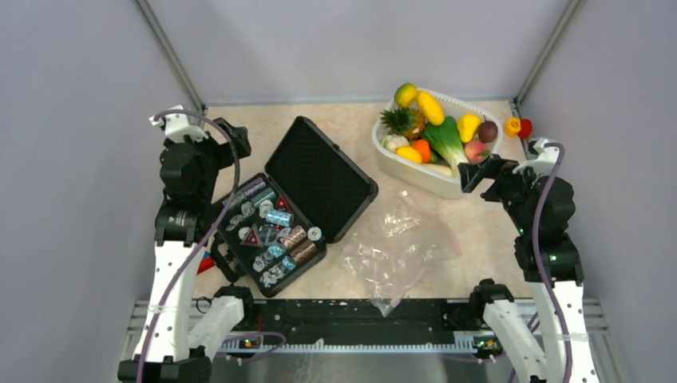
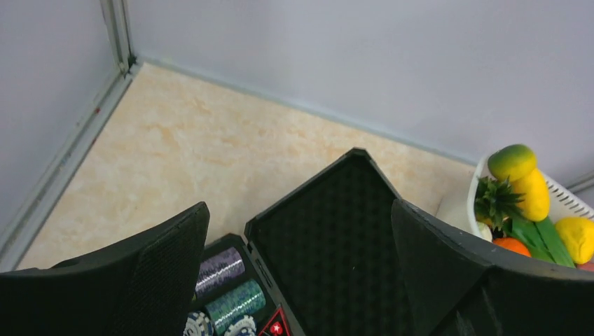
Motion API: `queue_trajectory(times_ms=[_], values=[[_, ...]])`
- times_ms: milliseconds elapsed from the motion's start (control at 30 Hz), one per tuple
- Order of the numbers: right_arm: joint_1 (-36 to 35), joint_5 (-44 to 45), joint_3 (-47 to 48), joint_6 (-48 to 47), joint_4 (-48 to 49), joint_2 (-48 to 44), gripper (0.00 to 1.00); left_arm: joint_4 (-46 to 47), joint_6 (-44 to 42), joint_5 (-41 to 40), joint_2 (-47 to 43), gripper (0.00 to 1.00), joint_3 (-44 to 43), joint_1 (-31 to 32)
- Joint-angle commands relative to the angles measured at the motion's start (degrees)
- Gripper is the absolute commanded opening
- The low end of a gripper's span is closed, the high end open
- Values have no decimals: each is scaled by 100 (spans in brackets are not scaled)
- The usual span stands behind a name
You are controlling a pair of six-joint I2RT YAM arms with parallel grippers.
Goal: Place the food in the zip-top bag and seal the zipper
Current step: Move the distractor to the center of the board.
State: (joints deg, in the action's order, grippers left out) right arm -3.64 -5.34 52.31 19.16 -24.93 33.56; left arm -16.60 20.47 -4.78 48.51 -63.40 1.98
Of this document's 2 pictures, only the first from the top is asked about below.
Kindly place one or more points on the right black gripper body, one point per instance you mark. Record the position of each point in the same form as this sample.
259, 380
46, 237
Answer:
500, 170

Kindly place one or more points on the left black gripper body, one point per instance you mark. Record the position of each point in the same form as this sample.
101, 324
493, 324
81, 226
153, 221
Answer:
234, 149

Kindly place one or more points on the toy pineapple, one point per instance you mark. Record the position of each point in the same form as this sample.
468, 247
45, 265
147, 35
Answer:
406, 122

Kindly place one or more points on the clear pink-dotted zip bag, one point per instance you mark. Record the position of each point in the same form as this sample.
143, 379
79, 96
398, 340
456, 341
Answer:
394, 252

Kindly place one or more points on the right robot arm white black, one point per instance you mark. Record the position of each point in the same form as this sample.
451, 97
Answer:
539, 204

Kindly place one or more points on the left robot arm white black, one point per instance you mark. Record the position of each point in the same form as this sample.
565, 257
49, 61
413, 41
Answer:
170, 350

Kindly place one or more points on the pink toy peach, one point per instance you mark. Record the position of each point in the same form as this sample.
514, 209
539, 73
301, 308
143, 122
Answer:
476, 151

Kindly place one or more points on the dark purple toy fruit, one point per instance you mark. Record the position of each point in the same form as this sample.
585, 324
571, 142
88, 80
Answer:
487, 131

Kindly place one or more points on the orange toy piece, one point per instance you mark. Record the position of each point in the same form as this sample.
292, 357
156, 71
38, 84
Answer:
513, 127

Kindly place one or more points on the yellow toy bell pepper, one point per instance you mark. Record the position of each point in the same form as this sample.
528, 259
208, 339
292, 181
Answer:
467, 127

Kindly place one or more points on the red toy piece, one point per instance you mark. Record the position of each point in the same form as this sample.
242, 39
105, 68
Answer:
526, 128

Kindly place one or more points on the green toy bok choy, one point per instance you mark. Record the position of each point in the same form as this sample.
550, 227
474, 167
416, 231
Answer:
445, 140

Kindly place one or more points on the white oval plastic basket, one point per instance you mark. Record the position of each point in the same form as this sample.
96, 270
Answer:
435, 176

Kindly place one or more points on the orange toy carrot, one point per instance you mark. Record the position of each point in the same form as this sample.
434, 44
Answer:
423, 147

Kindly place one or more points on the yellow toy lemon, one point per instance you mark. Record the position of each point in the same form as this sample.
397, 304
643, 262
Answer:
409, 153

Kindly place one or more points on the black poker chip case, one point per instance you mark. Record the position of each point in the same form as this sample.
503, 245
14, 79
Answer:
308, 181

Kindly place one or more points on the white toy cauliflower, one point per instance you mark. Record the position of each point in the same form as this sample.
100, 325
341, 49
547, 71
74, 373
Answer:
392, 142

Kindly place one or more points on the yellow-green toy mango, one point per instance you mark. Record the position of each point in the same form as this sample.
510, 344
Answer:
406, 95

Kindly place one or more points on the white blue poker chip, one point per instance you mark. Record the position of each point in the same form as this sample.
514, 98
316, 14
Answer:
314, 234

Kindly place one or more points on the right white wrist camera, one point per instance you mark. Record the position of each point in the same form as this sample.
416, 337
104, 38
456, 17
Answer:
542, 156

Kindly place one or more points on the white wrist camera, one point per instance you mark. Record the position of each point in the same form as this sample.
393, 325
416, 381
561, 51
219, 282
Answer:
177, 127
542, 156

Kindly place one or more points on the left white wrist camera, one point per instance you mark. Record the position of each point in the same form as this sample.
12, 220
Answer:
177, 127

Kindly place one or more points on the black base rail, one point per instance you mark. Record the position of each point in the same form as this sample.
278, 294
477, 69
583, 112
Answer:
442, 325

